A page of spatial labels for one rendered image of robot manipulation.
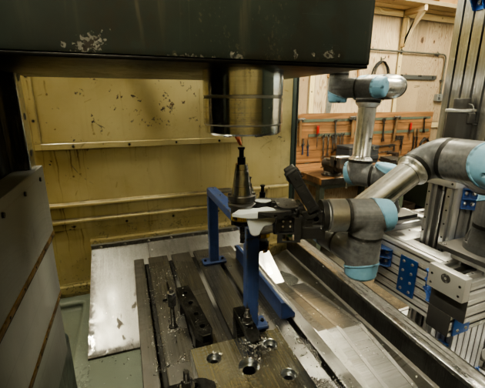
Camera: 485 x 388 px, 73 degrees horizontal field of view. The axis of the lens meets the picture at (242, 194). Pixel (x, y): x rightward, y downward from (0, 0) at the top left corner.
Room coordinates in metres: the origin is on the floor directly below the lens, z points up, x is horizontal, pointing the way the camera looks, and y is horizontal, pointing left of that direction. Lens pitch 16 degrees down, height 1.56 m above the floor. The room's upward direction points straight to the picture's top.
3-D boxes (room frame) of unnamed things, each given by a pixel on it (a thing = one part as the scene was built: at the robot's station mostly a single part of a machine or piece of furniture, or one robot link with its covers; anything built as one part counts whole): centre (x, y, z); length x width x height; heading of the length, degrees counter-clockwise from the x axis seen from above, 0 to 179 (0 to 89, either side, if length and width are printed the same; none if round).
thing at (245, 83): (0.69, 0.00, 1.56); 0.16 x 0.16 x 0.12
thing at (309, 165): (3.63, -1.59, 0.71); 2.21 x 0.95 x 1.43; 113
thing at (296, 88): (1.87, -0.28, 1.40); 0.04 x 0.04 x 1.20; 19
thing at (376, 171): (1.56, -0.70, 1.20); 0.13 x 0.12 x 0.14; 52
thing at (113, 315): (1.30, 0.21, 0.75); 0.89 x 0.70 x 0.26; 109
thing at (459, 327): (1.12, -0.90, 0.77); 0.36 x 0.10 x 0.09; 113
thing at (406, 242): (1.35, -0.86, 0.79); 0.36 x 0.27 x 0.85; 23
